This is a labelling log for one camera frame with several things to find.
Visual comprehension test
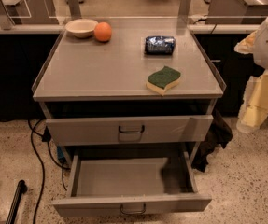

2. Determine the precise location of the black power cable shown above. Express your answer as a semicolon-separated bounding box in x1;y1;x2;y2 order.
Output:
27;119;71;224

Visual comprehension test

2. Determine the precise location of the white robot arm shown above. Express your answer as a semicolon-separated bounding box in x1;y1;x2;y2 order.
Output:
234;17;268;133

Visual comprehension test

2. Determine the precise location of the grey open lower drawer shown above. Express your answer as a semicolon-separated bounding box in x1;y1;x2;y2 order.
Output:
53;150;211;217

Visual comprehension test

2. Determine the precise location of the clear acrylic barrier panel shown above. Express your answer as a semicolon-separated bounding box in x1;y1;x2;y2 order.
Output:
2;0;268;24

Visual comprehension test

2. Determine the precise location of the orange fruit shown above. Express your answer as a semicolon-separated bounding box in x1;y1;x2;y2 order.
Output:
94;22;112;42

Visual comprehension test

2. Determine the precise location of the grey metal drawer cabinet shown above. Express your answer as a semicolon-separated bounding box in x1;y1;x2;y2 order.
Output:
34;18;225;157

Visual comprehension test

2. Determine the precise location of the dark cloth behind cabinet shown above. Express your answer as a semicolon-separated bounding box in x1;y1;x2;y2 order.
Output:
192;109;233;172

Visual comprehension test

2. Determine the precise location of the white ceramic bowl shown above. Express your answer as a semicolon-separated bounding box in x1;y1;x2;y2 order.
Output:
65;19;98;38

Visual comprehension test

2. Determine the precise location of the blue crumpled chip bag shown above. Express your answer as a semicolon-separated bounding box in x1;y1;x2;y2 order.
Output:
145;35;176;55

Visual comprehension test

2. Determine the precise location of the grey upper drawer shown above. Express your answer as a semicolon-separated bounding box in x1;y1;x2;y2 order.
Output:
46;115;213;146

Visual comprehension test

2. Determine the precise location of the green and yellow sponge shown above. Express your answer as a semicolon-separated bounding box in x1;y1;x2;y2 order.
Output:
146;66;181;96

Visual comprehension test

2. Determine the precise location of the black pole on floor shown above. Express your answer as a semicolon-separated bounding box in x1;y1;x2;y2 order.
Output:
6;180;27;224

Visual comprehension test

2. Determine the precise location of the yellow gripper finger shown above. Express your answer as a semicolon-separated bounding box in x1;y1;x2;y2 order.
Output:
234;31;257;54
236;70;268;133

